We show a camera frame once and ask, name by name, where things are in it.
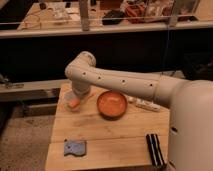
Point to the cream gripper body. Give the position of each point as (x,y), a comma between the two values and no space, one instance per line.
(81,95)

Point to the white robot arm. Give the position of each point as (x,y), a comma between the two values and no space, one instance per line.
(190,140)

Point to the white ceramic cup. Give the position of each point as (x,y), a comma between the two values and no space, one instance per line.
(69,96)

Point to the orange bowl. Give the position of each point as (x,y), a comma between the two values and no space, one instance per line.
(111,104)

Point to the blue sponge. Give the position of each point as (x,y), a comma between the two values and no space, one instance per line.
(74,147)

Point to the white toy object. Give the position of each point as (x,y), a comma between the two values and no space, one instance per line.
(143,104)

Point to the black bag on desk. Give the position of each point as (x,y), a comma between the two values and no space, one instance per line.
(112,17)

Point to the black white striped block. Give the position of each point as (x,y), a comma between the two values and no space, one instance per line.
(155,150)

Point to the red cloth item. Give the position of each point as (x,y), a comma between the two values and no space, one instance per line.
(135,13)

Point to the metal vertical post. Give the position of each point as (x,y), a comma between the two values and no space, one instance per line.
(84,15)

